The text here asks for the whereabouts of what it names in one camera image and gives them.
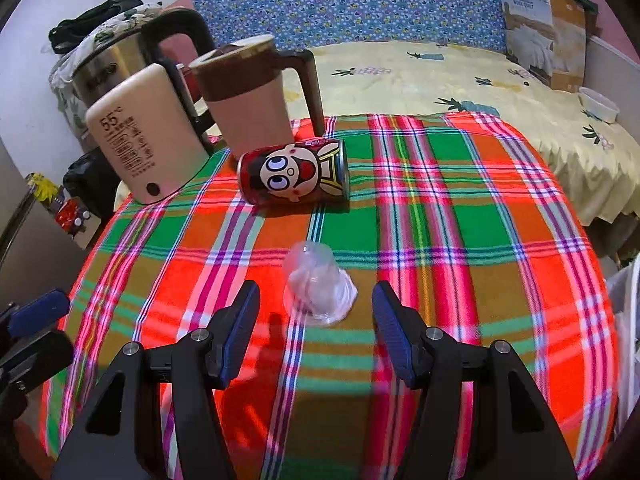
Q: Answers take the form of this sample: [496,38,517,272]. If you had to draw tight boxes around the clear plastic cup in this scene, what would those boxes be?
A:
[282,240,358,326]

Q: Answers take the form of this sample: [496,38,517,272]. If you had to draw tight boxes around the red cartoon face can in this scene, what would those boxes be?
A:
[236,138,350,207]

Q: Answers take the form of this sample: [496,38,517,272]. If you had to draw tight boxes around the white trash bin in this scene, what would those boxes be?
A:
[606,257,639,436]

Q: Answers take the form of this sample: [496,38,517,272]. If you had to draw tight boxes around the red plaid tablecloth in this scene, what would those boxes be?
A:
[39,113,617,479]

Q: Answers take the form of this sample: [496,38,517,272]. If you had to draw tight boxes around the cream electric kettle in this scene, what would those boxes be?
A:
[73,8,215,205]

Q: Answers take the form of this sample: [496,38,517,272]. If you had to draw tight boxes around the pineapple print bedding pile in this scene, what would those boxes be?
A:
[48,1,164,154]

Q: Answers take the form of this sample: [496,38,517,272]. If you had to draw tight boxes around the black clothing bundle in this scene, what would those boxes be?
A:
[48,0,142,54]

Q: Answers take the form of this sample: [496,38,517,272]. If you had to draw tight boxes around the yellow patterned bed sheet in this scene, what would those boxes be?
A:
[312,41,639,226]

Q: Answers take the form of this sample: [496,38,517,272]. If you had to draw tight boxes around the pink brown lidded mug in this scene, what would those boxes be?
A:
[190,35,324,159]

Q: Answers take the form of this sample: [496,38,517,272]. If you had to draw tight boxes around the white plastic bowl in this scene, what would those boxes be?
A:
[578,87,620,124]

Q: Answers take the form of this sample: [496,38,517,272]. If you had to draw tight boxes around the white panel board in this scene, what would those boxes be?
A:
[585,36,640,140]

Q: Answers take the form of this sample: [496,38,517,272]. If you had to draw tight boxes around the blue floral headboard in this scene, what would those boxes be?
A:
[192,0,506,52]

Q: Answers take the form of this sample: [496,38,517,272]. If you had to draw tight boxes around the bedding product box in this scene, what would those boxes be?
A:
[501,0,599,93]

